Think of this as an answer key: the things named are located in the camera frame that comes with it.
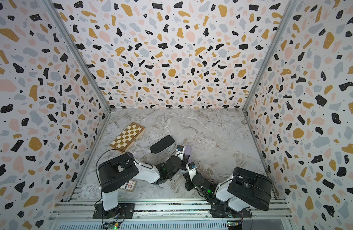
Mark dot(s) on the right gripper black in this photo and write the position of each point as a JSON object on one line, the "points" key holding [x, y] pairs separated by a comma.
{"points": [[188, 182]]}

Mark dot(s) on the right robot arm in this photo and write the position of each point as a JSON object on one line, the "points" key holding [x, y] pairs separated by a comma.
{"points": [[243, 189]]}

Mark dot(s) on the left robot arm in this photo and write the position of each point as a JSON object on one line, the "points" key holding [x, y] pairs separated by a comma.
{"points": [[115, 173]]}

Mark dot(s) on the wooden chessboard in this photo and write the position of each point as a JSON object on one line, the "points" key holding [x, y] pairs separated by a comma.
{"points": [[124, 141]]}

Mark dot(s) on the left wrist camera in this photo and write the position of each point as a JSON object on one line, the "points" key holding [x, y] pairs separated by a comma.
{"points": [[180, 151]]}

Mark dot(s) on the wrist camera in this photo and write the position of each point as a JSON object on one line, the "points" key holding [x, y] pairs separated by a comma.
{"points": [[180, 151], [191, 167]]}

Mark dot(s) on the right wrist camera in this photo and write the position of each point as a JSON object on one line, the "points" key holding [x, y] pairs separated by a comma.
{"points": [[191, 167]]}

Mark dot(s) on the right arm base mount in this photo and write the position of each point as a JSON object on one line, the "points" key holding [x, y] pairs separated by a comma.
{"points": [[222, 210]]}

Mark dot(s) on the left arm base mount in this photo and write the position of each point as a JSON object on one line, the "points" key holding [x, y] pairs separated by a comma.
{"points": [[113, 211]]}

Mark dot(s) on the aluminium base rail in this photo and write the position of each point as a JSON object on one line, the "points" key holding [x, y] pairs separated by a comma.
{"points": [[167, 214]]}

